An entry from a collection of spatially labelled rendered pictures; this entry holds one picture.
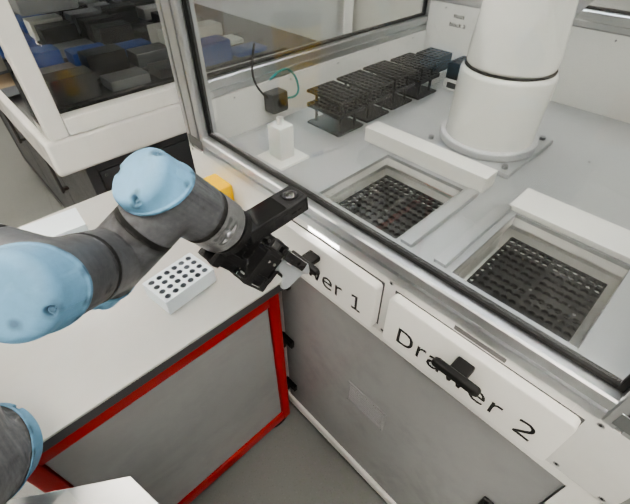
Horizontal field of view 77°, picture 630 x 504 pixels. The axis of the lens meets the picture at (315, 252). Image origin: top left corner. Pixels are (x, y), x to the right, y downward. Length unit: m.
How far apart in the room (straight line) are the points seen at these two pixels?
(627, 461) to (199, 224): 0.58
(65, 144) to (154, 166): 0.88
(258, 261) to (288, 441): 1.02
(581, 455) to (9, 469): 0.73
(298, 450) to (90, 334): 0.86
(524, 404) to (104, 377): 0.69
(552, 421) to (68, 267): 0.57
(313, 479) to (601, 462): 0.98
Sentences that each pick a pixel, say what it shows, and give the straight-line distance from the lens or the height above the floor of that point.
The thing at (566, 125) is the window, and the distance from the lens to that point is 0.45.
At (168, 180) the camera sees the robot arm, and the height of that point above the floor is 1.19.
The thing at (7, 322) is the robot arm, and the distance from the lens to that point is 0.37.
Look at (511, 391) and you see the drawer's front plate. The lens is 0.62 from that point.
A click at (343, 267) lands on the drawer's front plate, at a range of 0.69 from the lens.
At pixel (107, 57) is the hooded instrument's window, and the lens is 1.31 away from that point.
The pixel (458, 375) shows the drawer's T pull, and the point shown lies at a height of 0.91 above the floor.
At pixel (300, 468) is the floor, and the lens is 1.49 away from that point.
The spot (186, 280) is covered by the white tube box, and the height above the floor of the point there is 0.80.
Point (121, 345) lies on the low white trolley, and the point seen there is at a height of 0.76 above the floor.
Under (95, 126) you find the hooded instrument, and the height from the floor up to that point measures 0.91.
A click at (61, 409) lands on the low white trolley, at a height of 0.76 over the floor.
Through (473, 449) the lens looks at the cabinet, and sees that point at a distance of 0.86.
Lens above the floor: 1.41
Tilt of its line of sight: 43 degrees down
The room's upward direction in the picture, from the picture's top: straight up
